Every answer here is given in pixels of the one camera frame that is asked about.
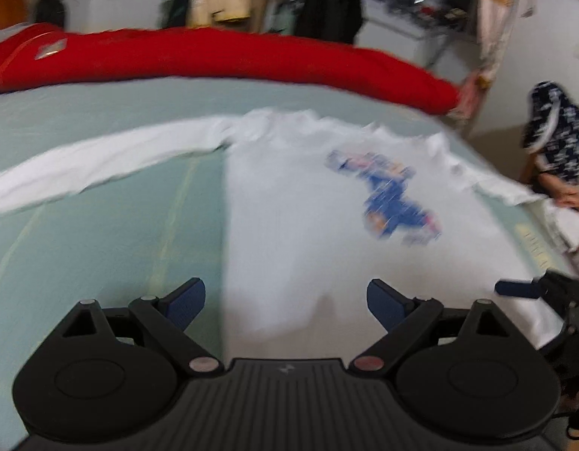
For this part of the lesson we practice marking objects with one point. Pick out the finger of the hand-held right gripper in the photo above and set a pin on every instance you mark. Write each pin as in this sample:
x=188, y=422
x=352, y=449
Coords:
x=520, y=288

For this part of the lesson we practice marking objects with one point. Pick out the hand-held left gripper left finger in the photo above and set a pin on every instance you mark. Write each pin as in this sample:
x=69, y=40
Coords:
x=188, y=300

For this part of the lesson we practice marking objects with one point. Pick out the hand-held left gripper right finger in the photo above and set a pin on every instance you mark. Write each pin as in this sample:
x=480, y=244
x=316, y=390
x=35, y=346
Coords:
x=386, y=305

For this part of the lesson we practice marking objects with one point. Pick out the white printed long-sleeve shirt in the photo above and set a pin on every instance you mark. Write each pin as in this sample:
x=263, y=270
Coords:
x=294, y=225

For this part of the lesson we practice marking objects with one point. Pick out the white folded clothes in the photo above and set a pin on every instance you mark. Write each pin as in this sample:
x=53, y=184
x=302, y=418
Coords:
x=569, y=228

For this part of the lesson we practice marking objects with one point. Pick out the wooden chair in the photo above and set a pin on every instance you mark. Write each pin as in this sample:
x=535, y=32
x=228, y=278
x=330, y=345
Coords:
x=529, y=169

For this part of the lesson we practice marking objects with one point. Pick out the navy star-print garment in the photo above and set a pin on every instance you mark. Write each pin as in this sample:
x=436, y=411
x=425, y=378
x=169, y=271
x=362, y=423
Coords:
x=555, y=131

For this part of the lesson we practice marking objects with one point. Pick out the rolled red quilt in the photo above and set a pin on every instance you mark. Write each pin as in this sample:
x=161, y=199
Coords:
x=223, y=56

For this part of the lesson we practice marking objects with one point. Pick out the metal drying rack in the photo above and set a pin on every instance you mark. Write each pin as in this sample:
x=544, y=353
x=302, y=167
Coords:
x=440, y=37

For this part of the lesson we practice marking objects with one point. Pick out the pink floral curtain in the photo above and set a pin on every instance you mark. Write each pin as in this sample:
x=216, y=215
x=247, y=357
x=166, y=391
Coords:
x=494, y=23

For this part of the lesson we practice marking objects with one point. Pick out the small laundry on rack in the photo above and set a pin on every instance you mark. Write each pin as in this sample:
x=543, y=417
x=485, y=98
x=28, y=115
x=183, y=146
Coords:
x=430, y=9

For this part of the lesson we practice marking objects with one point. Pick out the yellow flower-print garment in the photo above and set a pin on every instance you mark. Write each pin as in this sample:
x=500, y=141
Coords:
x=219, y=4

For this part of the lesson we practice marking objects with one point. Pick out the green folding rack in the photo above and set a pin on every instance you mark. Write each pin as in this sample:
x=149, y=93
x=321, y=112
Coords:
x=174, y=2

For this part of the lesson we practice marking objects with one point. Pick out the black hanging jackets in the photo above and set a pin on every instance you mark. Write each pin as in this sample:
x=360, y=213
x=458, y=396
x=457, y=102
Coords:
x=329, y=9

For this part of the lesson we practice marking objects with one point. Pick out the black backpack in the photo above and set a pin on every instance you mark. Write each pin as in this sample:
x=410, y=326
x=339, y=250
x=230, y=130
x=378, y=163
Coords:
x=50, y=11

